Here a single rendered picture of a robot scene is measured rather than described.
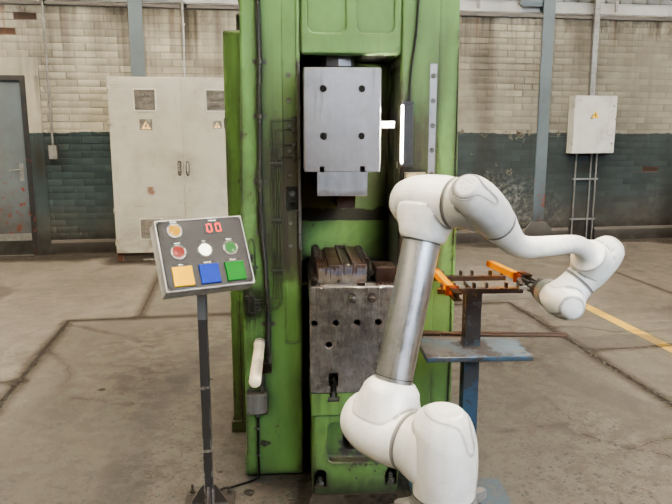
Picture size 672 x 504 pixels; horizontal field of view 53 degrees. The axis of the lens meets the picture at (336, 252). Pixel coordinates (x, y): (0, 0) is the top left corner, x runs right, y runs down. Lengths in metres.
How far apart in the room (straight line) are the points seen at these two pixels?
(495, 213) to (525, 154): 7.74
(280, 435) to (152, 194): 5.27
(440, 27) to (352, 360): 1.40
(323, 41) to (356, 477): 1.81
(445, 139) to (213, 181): 5.31
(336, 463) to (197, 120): 5.57
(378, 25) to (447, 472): 1.82
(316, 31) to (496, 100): 6.56
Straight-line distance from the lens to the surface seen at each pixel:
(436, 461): 1.64
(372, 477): 2.99
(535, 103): 9.45
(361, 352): 2.75
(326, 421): 2.86
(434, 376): 3.06
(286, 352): 2.94
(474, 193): 1.62
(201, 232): 2.57
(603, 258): 2.09
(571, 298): 2.06
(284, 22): 2.81
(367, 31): 2.83
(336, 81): 2.65
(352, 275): 2.72
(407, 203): 1.75
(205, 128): 7.89
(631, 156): 10.15
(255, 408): 2.98
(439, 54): 2.87
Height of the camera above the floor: 1.54
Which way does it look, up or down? 11 degrees down
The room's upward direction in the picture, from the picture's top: straight up
